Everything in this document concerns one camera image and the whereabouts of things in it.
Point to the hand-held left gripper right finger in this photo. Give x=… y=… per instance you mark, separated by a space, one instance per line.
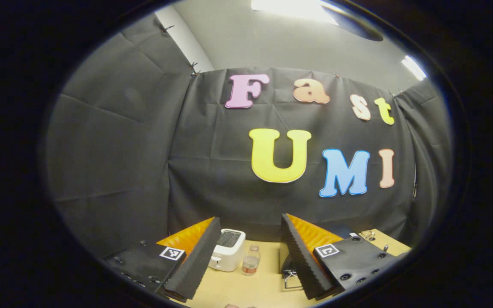
x=300 y=256

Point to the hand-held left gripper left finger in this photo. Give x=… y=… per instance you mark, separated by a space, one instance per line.
x=199 y=256

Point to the black electric oven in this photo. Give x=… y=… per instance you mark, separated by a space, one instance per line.
x=285 y=259

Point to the white toaster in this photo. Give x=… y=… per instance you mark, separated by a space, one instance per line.
x=229 y=252

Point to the clear plastic water bottle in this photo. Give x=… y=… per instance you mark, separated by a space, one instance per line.
x=250 y=261

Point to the black backdrop cloth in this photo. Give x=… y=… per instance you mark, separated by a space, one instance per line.
x=122 y=171

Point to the small ceiling light panel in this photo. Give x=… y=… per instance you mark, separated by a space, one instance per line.
x=413 y=67

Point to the large ceiling light panel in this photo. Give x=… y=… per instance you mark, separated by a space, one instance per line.
x=289 y=8

